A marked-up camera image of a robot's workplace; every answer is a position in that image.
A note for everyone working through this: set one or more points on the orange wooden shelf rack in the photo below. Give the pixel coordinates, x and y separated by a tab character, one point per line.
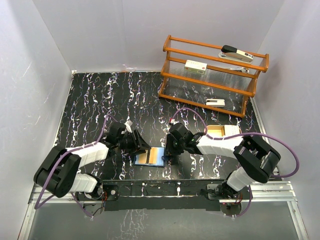
231	80

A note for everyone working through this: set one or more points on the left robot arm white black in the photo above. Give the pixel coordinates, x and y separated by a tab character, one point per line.
58	173

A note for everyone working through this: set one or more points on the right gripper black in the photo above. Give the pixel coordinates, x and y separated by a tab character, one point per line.
169	150

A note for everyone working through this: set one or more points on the white staples box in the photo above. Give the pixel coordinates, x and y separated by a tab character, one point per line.
195	67

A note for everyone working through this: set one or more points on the beige plastic tray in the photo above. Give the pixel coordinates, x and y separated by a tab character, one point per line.
216	131

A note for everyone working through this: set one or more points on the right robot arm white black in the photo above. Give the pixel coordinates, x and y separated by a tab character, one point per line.
257	158

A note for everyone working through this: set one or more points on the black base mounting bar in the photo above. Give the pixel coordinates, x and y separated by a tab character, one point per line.
116	195

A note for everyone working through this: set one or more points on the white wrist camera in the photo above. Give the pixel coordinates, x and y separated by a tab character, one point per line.
172	122
128	125

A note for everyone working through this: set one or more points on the black beige stapler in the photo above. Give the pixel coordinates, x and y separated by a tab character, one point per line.
232	53

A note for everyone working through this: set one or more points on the blue card holder wallet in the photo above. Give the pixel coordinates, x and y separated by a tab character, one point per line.
161	163

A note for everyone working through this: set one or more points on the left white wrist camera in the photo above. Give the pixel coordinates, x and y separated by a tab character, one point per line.
128	125

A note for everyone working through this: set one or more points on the orange credit card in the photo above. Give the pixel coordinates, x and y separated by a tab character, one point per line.
156	154

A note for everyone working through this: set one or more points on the white cards in tray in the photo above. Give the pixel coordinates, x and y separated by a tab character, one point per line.
230	130

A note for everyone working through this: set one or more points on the small white stapler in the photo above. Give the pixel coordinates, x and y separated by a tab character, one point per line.
213	102

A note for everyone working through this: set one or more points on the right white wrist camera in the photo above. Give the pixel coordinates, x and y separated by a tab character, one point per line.
172	122

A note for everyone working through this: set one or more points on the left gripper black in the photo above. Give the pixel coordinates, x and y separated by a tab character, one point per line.
139	142

